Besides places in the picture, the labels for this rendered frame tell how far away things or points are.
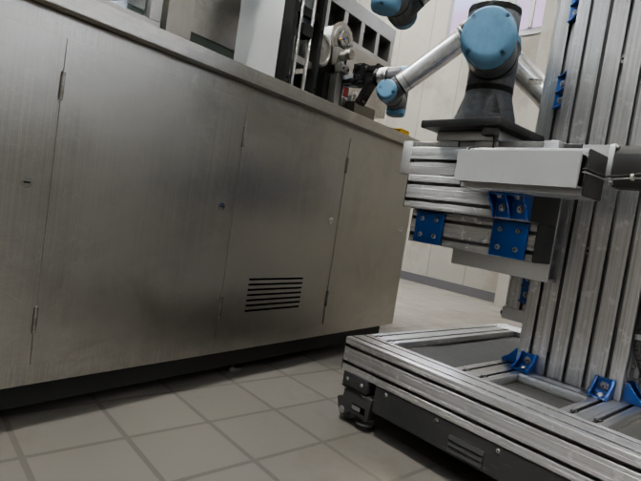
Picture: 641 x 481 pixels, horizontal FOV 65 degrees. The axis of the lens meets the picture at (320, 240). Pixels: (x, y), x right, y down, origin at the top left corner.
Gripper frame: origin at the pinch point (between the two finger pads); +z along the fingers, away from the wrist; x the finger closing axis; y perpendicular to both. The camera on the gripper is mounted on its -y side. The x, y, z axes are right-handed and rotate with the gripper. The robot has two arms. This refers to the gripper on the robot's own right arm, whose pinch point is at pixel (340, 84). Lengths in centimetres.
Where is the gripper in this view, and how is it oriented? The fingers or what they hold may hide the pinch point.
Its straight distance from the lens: 223.3
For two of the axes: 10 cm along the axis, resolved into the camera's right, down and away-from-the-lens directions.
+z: -7.7, -1.5, 6.2
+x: -6.2, -0.5, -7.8
